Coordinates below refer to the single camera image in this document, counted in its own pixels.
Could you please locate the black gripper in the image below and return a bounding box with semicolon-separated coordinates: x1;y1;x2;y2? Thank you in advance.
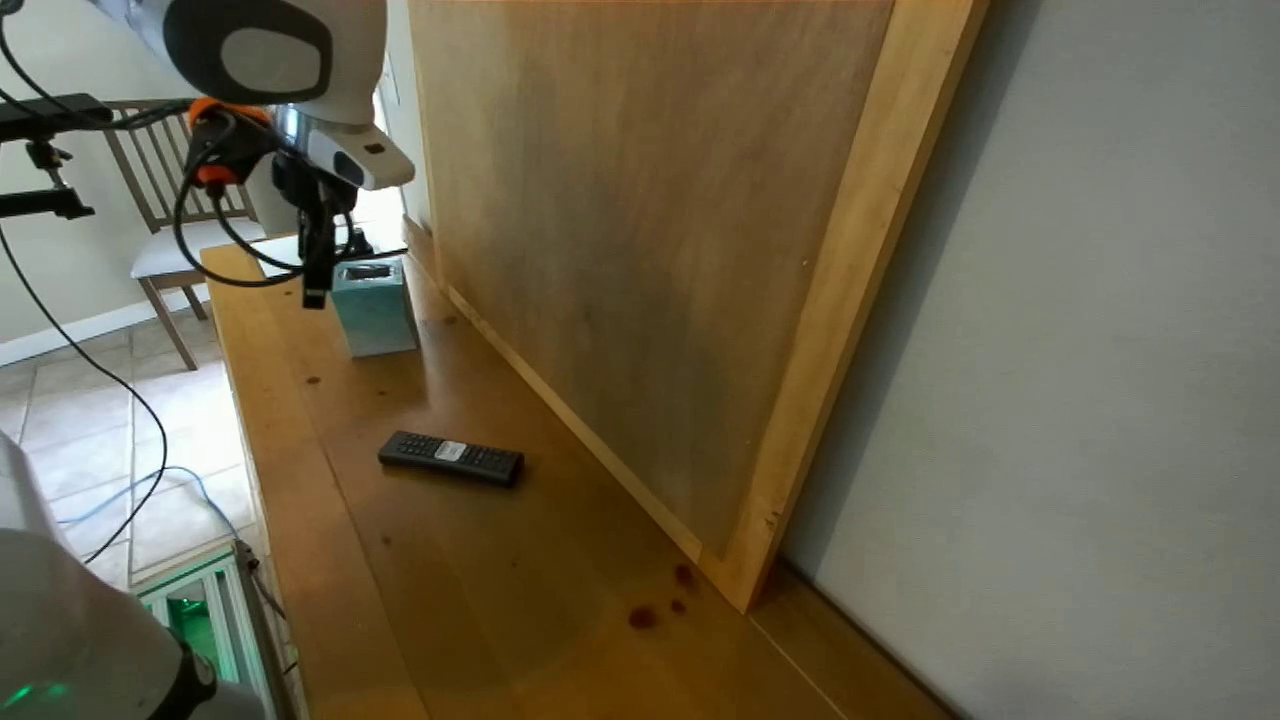
267;148;382;310

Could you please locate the teal tissue box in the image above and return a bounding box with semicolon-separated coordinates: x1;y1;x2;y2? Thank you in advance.
327;254;426;358

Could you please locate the wooden chair with slats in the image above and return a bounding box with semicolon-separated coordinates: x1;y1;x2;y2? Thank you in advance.
101;96;301;370

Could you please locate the black remote control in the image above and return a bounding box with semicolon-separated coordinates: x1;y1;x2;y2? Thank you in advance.
378;429;529;493

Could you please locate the large wooden back board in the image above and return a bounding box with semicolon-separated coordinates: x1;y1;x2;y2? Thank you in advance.
404;0;994;615

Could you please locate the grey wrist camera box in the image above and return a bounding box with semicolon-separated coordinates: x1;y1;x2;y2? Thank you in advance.
280;107;419;193

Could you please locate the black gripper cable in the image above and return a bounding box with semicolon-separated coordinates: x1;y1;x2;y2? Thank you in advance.
168;122;312;290

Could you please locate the orange cable connector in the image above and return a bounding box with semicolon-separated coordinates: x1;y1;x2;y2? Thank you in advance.
183;91;280;187

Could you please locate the thin black cable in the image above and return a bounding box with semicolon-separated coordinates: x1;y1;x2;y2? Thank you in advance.
0;232;178;570

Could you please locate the black camera stand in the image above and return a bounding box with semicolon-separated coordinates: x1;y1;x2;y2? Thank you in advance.
0;91;122;224

